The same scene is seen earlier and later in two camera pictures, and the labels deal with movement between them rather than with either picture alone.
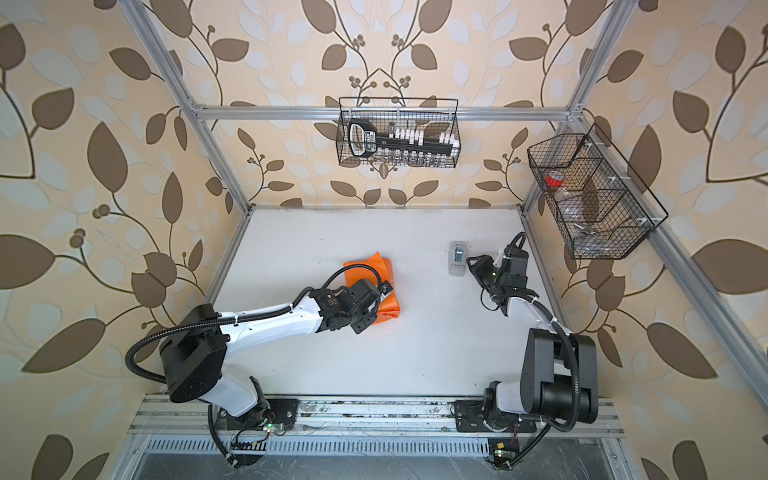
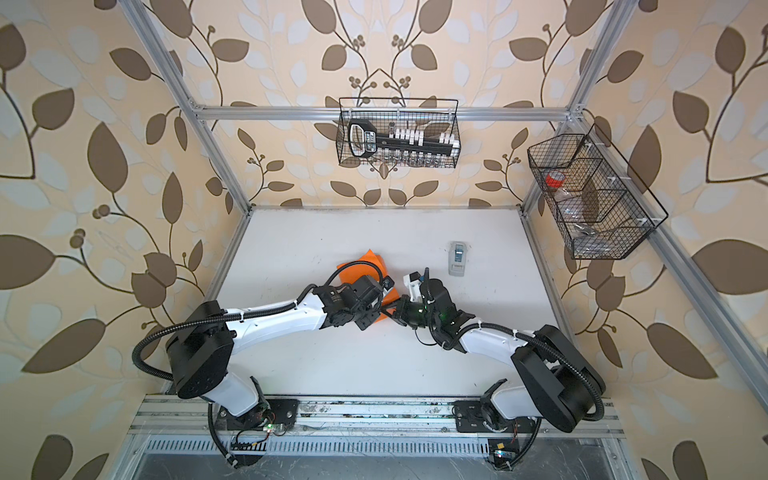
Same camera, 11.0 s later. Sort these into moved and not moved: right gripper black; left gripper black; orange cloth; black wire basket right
Moved: right gripper black
Not moved: left gripper black; orange cloth; black wire basket right
